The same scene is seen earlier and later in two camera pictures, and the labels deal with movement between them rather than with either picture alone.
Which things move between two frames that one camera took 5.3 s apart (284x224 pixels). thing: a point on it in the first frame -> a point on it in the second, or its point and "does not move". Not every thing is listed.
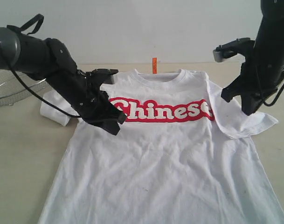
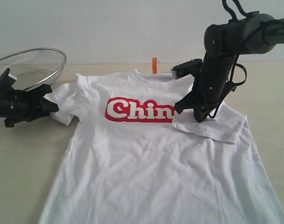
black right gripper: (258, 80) -> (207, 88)
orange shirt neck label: (154, 65) does not move
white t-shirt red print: (176, 161) does not move
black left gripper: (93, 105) -> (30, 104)
